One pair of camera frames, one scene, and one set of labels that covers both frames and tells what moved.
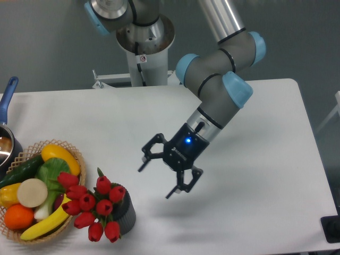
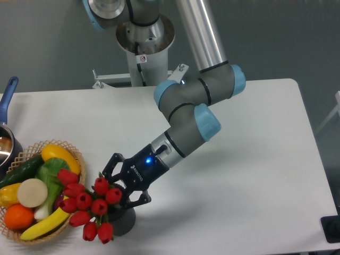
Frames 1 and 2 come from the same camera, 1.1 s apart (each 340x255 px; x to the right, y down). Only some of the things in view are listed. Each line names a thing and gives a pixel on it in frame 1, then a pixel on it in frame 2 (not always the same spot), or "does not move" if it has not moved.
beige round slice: x=32 y=193 does not move
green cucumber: x=27 y=170 does not move
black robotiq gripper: x=181 y=149 to x=142 y=170
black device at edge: x=331 y=226 does not move
